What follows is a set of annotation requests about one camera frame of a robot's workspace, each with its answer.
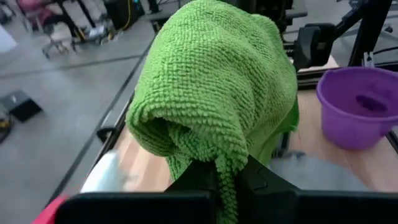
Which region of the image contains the pink office chair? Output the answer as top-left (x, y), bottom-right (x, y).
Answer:
top-left (15, 0), bottom-right (82, 60)

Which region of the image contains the white-trigger orange spray bottle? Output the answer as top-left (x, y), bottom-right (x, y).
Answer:
top-left (80, 149), bottom-right (132, 193)

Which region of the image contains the grey waffle cloth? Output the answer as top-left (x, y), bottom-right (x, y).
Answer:
top-left (269, 150), bottom-right (371, 192)

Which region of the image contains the black cabinet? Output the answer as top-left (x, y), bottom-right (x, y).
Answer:
top-left (104, 0), bottom-right (146, 31)

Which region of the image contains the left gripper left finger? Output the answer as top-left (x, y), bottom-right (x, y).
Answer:
top-left (54, 155), bottom-right (219, 224)

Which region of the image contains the green microfibre cloth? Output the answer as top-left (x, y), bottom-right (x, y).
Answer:
top-left (125, 0), bottom-right (300, 224)

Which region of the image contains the black floor box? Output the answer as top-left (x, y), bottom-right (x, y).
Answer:
top-left (0, 89), bottom-right (44, 123)

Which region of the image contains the purple plastic bucket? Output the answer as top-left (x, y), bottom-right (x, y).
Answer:
top-left (316, 66), bottom-right (398, 151)

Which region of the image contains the yellow cable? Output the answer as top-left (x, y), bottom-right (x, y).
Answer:
top-left (123, 0), bottom-right (134, 31)

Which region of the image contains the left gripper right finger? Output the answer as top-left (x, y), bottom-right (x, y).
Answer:
top-left (235, 154), bottom-right (398, 224)

